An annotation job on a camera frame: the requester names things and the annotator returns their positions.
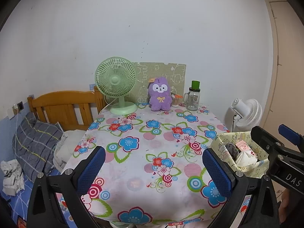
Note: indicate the purple plush toy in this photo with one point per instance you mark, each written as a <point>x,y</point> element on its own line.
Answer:
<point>160,95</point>

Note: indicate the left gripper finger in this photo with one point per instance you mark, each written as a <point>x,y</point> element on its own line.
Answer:
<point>292,136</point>
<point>270,144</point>

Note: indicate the cotton swab jar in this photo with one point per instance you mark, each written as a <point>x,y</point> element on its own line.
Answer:
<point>176,99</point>

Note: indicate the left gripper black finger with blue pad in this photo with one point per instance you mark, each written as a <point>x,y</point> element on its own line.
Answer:
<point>44,209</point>
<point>262,210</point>

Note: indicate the grey plaid pillow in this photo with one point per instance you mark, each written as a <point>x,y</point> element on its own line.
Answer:
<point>34,145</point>

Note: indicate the yellow cartoon fabric basket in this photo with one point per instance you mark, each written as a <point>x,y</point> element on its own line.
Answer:
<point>256,170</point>

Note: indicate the white floor fan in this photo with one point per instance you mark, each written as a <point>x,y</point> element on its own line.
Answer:
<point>242,116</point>

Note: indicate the beige door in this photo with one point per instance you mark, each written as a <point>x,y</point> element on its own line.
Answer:
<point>284,103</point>

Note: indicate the crumpled white cloth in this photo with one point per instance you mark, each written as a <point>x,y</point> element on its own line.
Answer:
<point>13,181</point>

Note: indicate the floral tablecloth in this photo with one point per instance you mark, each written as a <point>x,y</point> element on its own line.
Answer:
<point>153,174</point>

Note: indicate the grey drawstring pouch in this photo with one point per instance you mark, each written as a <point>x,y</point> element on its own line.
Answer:
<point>233,150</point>

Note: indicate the olive cartoon wall board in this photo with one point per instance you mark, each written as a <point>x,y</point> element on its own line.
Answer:
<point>173,72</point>

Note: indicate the green desk fan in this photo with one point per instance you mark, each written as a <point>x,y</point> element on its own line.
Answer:
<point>115,77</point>

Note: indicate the glass mug jar green lid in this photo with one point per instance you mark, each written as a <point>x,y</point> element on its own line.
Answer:
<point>191,99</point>

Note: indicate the white towel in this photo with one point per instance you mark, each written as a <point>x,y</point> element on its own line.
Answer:
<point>244,159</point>

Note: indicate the pink cartoon cloth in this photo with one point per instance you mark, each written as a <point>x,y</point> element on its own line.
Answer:
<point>244,147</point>

